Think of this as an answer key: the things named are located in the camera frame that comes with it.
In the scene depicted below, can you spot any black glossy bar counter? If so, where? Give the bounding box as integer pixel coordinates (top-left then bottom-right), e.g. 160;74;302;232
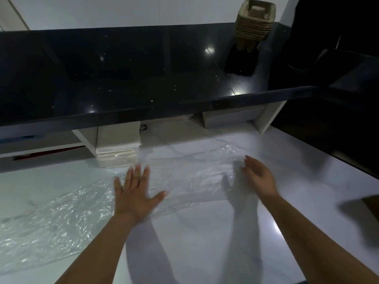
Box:
0;22;379;142

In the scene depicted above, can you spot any row of brown paper bags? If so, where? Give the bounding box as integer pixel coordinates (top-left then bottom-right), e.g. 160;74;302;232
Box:
362;195;379;222

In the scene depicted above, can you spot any person's left forearm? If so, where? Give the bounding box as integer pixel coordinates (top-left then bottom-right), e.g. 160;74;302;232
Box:
54;214;140;284

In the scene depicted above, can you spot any stack of pulp cup trays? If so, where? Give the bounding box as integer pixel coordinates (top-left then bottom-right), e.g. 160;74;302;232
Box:
235;0;277;53

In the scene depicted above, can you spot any white counter support panel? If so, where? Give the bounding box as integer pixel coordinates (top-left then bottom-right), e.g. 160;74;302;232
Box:
254;100;287;135

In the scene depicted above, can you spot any person's left hand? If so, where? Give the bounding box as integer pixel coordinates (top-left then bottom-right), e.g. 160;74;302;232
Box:
114;164;168;225

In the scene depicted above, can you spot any white shelf unit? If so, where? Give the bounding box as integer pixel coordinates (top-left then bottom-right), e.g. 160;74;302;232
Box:
0;128;98;159

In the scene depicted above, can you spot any blue folder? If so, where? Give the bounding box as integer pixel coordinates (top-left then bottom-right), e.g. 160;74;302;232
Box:
0;136;36;144

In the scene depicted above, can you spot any clear bubble wrap sheet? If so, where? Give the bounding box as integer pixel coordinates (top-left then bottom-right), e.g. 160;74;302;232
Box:
0;179;119;275

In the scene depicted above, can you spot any white framed window partition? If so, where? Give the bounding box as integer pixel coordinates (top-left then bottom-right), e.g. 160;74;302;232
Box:
0;0;300;32

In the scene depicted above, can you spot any person's right forearm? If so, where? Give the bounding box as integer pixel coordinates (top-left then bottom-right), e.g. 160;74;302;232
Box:
260;195;379;284

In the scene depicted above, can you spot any person's right hand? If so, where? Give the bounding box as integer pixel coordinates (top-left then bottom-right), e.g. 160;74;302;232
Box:
242;155;280;204

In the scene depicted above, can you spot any wrapped white napkin packet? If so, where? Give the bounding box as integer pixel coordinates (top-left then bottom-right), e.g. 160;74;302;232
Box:
96;121;141;168

